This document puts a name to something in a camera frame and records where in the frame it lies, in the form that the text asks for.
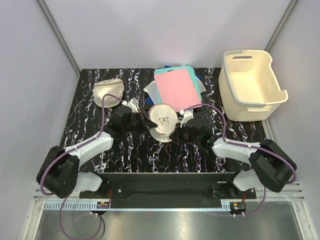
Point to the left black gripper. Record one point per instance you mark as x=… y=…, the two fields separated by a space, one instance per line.
x=144 y=120

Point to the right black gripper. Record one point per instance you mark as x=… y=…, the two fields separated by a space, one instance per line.
x=179 y=135

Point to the cream plastic laundry basket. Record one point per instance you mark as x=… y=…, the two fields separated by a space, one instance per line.
x=248 y=87

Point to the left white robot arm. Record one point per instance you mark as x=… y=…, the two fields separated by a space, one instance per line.
x=60 y=173

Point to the white slotted cable duct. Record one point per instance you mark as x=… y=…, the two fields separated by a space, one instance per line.
x=94 y=205

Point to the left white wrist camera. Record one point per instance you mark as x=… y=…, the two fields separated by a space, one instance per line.
x=133 y=104

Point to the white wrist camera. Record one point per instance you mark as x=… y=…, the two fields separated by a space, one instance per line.
x=186 y=116
x=133 y=104

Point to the far mesh laundry bag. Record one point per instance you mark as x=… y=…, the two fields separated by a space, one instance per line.
x=113 y=87

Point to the mesh laundry bag with glasses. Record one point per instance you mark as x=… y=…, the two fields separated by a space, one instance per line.
x=166 y=119

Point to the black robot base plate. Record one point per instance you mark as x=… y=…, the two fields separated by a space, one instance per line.
x=194 y=188

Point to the right aluminium frame post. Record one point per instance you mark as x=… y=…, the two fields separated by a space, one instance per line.
x=282 y=22

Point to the aluminium frame post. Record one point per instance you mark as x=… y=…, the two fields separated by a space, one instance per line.
x=282 y=22
x=43 y=6

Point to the dark blue board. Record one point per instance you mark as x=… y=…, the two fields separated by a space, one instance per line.
x=150 y=101

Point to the left aluminium frame post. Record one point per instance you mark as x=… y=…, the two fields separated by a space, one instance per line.
x=43 y=6

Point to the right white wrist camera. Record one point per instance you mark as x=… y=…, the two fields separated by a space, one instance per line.
x=186 y=116

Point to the pink plastic board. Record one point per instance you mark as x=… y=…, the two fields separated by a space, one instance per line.
x=175 y=88

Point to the teal plastic board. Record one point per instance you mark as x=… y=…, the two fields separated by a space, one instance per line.
x=195 y=75

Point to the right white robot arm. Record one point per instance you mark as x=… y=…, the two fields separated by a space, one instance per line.
x=271 y=167

